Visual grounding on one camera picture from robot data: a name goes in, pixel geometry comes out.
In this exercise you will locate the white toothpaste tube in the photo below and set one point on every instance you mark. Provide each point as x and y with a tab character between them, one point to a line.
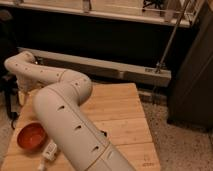
48	154

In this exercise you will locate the dark cabinet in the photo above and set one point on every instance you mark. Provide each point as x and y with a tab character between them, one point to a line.
191	96

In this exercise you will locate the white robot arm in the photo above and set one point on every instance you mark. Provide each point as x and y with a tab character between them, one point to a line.
57	106

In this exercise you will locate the white baseboard heater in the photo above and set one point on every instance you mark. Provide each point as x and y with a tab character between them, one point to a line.
140	74

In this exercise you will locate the orange ceramic bowl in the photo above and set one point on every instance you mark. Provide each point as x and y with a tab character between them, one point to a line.
31	137

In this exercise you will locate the metal pole stand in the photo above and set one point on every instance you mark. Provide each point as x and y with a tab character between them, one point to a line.
178	21

